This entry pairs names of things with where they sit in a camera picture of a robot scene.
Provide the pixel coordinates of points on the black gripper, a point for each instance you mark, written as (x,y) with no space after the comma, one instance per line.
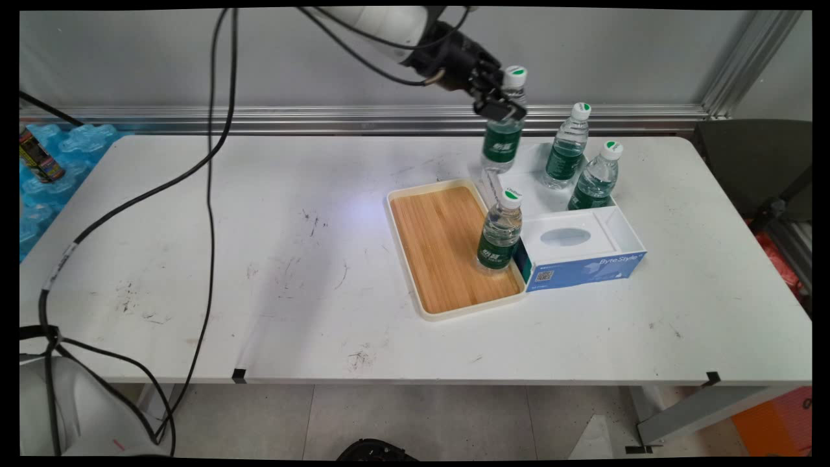
(450,61)

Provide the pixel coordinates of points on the green label water bottle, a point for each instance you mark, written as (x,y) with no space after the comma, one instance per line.
(502,143)
(500,230)
(596,178)
(567,150)

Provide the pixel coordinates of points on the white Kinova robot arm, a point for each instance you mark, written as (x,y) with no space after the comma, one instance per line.
(389,23)

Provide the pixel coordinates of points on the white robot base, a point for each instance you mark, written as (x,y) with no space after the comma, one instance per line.
(71,408)

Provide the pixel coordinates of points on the white and blue cardboard box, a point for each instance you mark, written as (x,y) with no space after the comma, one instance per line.
(570,240)

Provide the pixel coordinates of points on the wooden tray with cream rim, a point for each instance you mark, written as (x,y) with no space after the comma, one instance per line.
(441,250)

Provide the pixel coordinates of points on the black tape marker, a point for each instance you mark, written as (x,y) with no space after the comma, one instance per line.
(712,377)
(239,375)

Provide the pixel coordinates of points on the grey table leg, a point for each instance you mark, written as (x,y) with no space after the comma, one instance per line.
(697,408)

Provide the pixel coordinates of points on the black round object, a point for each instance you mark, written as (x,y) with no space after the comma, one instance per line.
(376,450)

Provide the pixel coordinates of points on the orange box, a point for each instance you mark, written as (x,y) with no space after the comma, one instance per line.
(775,425)

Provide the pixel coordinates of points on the blue shrink-wrapped bottle pack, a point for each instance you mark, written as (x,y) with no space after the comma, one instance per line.
(58,172)

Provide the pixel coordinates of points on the dark spray can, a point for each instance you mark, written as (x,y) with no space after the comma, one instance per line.
(40,157)

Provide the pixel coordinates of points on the horizontal aluminium frame rail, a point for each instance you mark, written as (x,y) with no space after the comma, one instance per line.
(324,120)

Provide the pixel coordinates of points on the slanted aluminium frame post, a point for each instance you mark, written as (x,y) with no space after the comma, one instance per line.
(749,61)

